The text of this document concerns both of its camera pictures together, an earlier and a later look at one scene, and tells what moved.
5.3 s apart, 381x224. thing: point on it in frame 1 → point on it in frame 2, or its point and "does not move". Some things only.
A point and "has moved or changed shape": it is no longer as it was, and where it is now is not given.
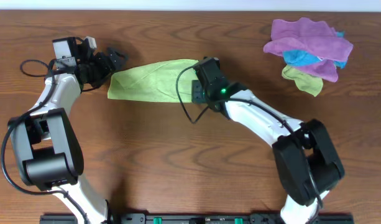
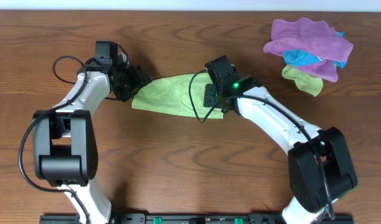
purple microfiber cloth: x=314 y=37 does not move
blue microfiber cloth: x=297 y=57 does not move
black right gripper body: x=198 y=94 → x=211 y=97
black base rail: x=197 y=218 does not move
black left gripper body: x=106 y=62 → x=135 y=79
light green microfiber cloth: x=154 y=81 has moved or changed shape
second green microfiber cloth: x=307 y=83 does not move
